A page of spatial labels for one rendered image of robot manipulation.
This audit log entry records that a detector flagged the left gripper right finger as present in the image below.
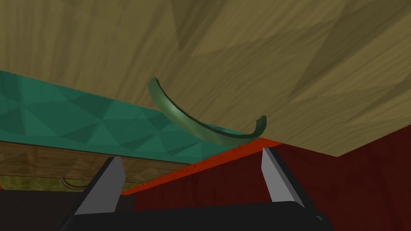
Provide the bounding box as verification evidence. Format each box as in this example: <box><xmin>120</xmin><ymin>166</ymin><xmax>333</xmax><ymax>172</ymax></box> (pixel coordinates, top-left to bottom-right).
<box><xmin>261</xmin><ymin>147</ymin><xmax>316</xmax><ymax>210</ymax></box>

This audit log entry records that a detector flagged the green curved bar handle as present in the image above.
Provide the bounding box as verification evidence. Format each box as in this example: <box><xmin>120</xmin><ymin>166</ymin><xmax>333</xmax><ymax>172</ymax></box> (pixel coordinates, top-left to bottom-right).
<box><xmin>147</xmin><ymin>77</ymin><xmax>267</xmax><ymax>147</ymax></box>

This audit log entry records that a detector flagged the small curved bar handle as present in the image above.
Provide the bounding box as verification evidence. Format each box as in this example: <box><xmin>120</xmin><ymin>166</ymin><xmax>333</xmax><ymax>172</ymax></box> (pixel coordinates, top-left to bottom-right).
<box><xmin>61</xmin><ymin>177</ymin><xmax>91</xmax><ymax>190</ymax></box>

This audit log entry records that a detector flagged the brown wooden drawer front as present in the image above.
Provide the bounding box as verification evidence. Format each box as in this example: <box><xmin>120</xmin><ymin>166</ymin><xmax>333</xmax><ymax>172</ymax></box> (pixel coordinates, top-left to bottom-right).
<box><xmin>0</xmin><ymin>140</ymin><xmax>192</xmax><ymax>184</ymax></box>

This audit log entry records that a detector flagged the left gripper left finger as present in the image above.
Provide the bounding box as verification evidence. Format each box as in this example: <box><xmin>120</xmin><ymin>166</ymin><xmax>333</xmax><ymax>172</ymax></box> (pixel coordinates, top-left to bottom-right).
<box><xmin>63</xmin><ymin>156</ymin><xmax>126</xmax><ymax>219</ymax></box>

